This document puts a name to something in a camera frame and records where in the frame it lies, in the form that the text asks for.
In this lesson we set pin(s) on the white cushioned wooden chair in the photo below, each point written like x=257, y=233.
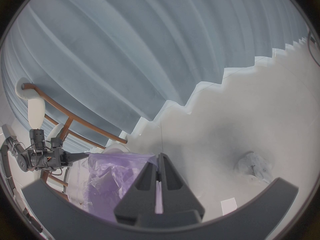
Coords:
x=36, y=111

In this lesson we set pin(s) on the purple plastic bag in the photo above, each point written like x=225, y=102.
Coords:
x=105, y=199

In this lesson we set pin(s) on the blue-grey curtain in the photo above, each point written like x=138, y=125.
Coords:
x=125, y=46

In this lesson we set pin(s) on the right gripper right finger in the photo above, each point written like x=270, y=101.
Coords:
x=177, y=191

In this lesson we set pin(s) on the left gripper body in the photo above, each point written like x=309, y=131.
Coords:
x=57, y=159

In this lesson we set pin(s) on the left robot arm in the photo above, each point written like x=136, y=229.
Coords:
x=36, y=139

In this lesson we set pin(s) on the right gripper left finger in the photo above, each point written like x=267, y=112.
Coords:
x=142, y=191

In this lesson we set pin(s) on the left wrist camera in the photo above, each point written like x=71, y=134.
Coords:
x=57, y=143

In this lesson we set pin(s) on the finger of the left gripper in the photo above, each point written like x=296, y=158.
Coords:
x=78, y=157

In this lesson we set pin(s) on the crumpled white paper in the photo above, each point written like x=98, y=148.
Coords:
x=255, y=167

